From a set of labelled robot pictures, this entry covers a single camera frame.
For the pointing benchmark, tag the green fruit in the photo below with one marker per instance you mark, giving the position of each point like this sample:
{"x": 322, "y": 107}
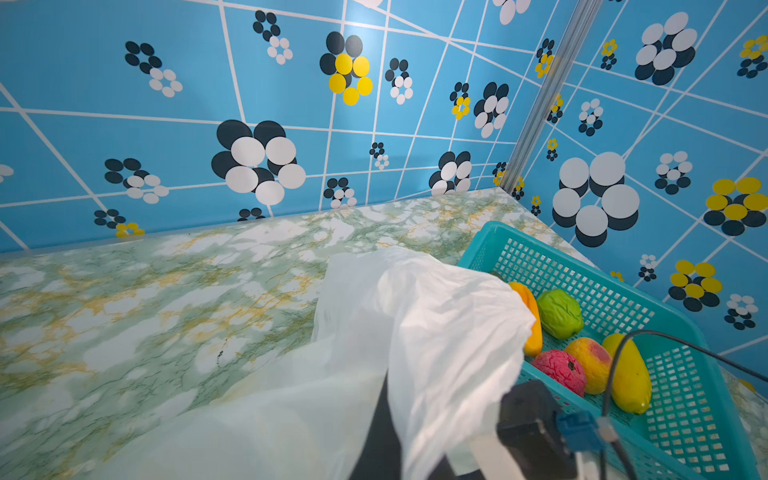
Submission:
{"x": 560, "y": 314}

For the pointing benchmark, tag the teal plastic basket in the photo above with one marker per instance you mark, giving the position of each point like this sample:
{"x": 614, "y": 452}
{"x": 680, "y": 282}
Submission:
{"x": 692, "y": 429}

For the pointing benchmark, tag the right aluminium corner post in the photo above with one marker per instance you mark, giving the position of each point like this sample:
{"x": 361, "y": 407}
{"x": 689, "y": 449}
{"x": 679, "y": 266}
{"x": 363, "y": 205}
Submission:
{"x": 570, "y": 44}

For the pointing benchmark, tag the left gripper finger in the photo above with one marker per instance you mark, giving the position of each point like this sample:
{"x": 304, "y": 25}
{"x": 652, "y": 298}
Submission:
{"x": 380, "y": 457}

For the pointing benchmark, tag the white plastic bag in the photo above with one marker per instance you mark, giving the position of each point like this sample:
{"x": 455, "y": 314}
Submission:
{"x": 449, "y": 339}

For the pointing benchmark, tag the yellow banana bunch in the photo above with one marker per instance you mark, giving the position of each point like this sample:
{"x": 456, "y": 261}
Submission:
{"x": 631, "y": 389}

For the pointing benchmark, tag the yellow red peach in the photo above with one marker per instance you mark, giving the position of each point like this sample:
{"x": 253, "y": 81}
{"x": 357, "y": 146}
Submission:
{"x": 596, "y": 362}

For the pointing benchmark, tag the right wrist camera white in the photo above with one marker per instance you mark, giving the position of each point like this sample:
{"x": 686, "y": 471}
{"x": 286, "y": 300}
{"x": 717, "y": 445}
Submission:
{"x": 541, "y": 438}

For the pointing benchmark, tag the pink fruit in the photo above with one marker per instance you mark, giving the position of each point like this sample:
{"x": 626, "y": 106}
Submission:
{"x": 564, "y": 369}

